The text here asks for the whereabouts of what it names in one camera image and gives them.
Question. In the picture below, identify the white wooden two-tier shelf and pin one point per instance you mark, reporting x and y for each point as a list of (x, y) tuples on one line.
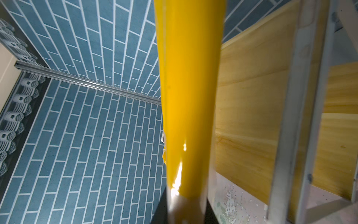
[(286, 120)]

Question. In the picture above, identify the yellow Pastatime pasta package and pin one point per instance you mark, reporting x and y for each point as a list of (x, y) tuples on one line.
[(189, 38)]

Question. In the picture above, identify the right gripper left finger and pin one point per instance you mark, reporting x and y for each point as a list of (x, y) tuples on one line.
[(161, 213)]

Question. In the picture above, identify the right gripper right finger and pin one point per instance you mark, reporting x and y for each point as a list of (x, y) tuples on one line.
[(210, 217)]

